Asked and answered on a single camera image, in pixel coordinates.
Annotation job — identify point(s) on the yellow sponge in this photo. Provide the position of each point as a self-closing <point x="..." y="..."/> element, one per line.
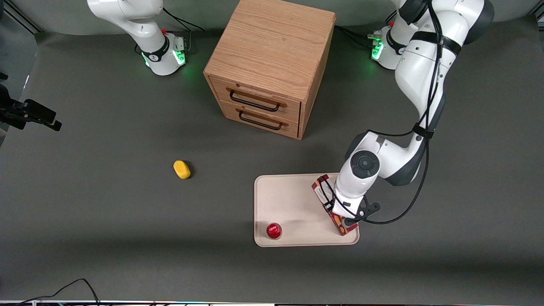
<point x="182" y="169"/>

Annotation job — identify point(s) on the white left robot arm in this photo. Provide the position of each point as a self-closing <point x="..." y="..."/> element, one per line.
<point x="420" y="72"/>

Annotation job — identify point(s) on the red cookie box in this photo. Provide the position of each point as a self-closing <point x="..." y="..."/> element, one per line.
<point x="340" y="224"/>

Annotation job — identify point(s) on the wooden drawer cabinet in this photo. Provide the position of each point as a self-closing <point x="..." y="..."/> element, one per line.
<point x="272" y="42"/>

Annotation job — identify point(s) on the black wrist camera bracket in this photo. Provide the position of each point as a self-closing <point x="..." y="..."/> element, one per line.
<point x="371" y="208"/>

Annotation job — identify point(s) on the beige plastic tray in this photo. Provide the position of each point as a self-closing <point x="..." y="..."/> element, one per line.
<point x="289" y="199"/>

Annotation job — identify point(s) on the red soda can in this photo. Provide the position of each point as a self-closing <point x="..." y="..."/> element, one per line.
<point x="274" y="230"/>

